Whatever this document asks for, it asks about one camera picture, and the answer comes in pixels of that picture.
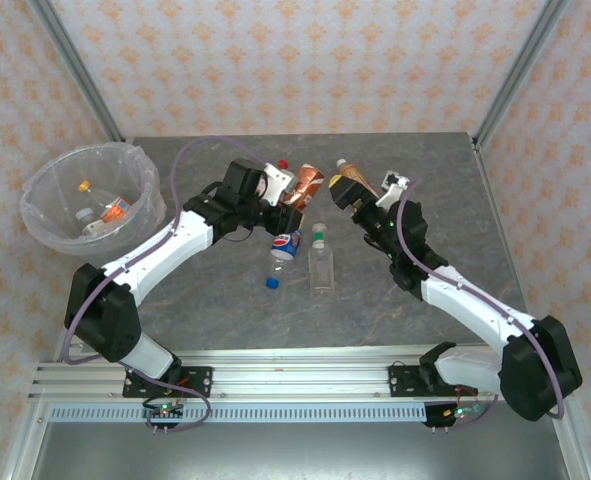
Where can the orange tea bottle white cap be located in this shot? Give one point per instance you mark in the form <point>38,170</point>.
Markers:
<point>347,170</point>

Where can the brown crushed coffee bottle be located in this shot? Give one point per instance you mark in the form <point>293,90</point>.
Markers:
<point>307,182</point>

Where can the blue label cola bottle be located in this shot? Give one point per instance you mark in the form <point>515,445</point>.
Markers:
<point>284,245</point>

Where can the clear square bottle green cap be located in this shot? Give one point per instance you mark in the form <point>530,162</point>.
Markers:
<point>320,270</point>

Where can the clear crushed plastic bottle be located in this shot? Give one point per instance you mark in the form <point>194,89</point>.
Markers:
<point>115,210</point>

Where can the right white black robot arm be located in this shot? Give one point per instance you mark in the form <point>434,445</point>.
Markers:
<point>475,300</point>

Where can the clear plastic waste bin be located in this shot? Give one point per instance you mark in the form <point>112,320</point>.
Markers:
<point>145,225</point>

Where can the clear plastic bin liner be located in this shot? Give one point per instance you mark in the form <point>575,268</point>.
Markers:
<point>50,200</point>

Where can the small electronics board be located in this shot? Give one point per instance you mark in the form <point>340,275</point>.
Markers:
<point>457,413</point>
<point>164,409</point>

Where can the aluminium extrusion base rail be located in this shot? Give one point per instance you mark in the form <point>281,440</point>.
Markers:
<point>300,375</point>

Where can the aluminium frame post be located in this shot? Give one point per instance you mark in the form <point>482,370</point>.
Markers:
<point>520,70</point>
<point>80,75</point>

